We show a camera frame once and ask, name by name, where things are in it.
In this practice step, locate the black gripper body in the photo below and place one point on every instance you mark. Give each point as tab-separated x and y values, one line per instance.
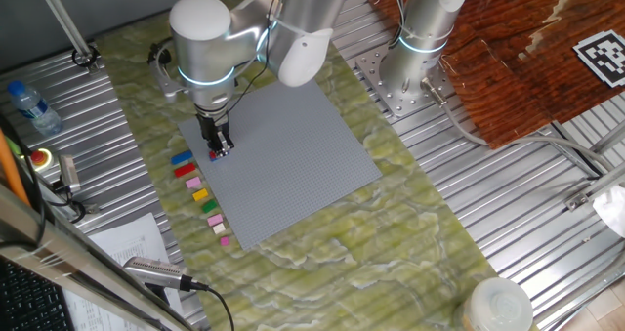
214	126

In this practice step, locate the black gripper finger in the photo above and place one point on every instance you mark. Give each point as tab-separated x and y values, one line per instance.
213	144
226	143

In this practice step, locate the red Lego brick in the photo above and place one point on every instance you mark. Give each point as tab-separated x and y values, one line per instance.
212	154
185	170

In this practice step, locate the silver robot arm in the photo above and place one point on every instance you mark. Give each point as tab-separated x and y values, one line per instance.
420	28

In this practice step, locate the yellow Lego brick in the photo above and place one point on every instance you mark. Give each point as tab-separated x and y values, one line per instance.
200	194

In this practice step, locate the green Lego brick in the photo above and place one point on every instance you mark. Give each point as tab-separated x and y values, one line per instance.
209	206

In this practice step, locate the gray Lego baseplate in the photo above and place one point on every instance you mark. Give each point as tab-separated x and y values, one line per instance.
293	165

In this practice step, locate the white Lego brick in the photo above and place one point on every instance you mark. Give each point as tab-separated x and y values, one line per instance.
219	228

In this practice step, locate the tiny pink Lego brick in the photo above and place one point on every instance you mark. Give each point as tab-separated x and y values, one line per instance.
224	241

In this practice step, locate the printed paper sheet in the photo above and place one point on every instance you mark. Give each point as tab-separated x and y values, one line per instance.
132	243

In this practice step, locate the green marble pattern mat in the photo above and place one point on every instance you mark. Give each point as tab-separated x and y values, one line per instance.
342	262

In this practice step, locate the red emergency stop button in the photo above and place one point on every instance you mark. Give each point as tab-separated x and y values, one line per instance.
40	158

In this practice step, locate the plastic water bottle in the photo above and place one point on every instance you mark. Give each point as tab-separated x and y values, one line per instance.
34	109

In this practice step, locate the metal robot mounting plate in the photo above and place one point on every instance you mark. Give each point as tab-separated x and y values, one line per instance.
405	104

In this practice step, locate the slanted metal pole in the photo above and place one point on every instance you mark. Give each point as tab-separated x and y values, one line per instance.
59	13

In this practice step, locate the orange pole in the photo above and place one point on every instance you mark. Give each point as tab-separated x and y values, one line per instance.
12	175

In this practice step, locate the black keyboard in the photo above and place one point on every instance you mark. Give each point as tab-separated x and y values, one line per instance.
29	302

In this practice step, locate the white plastic jar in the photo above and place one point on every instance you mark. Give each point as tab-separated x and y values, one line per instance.
498	304

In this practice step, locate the black white fiducial marker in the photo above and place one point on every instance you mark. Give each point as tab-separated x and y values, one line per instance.
605	57

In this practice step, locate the white cloth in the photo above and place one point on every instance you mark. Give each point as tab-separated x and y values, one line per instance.
612	211

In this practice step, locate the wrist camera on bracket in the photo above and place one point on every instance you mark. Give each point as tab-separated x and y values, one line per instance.
163	77

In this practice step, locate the silver ribbed camera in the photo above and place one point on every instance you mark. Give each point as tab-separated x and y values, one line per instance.
156	272

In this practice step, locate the aluminium frame bar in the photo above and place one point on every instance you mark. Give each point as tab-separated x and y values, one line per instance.
49	253

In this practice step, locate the aluminium frame profile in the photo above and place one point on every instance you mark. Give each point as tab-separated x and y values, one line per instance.
605	179
612	138

